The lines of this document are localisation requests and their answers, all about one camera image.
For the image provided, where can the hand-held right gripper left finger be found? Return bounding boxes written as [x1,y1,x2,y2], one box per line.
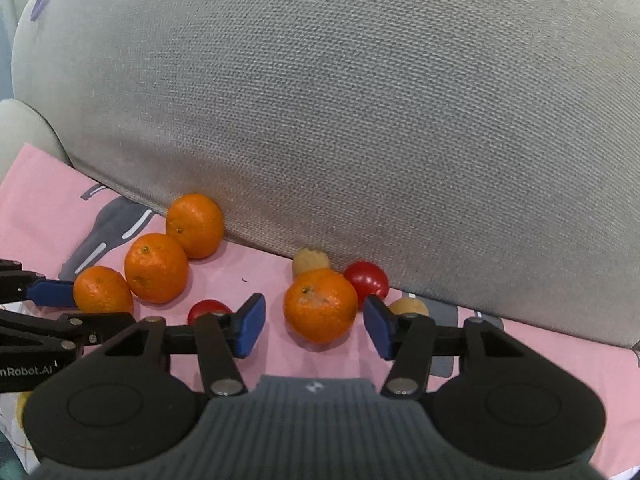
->
[102,293,266,397]

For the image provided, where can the light fabric sofa back cushion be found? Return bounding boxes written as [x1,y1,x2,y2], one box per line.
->
[11,0,640,348]

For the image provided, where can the orange mandarin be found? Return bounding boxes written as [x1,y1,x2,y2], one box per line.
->
[165,193,226,260]
[73,265,134,315]
[283,268,359,345]
[124,233,190,305]

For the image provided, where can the brown longan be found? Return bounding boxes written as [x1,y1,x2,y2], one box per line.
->
[387,297,430,317]
[292,247,331,278]

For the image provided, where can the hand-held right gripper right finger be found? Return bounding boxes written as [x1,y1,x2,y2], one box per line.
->
[364,296,523,401]

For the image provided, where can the red cherry tomato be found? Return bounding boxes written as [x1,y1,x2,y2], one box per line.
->
[343,260,390,305]
[187,299,233,326]

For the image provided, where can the light fabric sofa armrest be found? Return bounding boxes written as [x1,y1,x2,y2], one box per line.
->
[0,99,68,173]

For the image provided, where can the pink and white printed blanket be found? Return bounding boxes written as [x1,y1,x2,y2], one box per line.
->
[0,143,640,480]

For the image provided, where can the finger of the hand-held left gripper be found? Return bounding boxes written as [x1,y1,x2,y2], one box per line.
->
[0,310,137,353]
[0,260,76,307]

